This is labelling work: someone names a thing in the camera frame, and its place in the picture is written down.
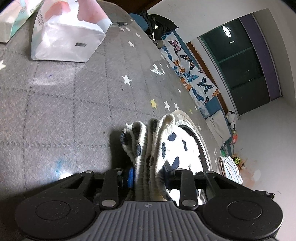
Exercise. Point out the white green tissue box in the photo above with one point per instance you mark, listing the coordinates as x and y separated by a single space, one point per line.
14 14

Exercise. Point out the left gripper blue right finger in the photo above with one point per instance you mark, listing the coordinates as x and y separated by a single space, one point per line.
183 180

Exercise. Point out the white navy polka dot garment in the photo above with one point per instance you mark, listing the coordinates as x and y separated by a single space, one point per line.
149 146

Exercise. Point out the folded blue striped cloth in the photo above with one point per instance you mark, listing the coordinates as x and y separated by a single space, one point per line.
229 169

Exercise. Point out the black pen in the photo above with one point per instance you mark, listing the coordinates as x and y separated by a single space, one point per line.
119 23

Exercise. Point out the butterfly print cushion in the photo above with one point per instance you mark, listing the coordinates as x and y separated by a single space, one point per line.
182 62

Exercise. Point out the white black plush toy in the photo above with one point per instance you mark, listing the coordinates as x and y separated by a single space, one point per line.
232 119

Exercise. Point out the dark window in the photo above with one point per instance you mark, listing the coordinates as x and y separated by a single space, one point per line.
242 55

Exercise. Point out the black bag on sofa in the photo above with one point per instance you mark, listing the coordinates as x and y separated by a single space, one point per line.
158 26

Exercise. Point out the white pink tissue pack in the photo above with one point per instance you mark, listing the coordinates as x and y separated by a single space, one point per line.
68 30

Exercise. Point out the colourful toys pile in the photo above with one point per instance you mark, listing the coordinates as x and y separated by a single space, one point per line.
228 149

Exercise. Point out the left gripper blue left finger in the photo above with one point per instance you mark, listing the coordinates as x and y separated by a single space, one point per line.
117 187

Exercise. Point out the white grey pillow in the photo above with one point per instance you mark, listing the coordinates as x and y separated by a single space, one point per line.
218 127

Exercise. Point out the round induction hob in table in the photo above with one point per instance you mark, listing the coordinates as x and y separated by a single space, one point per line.
184 122

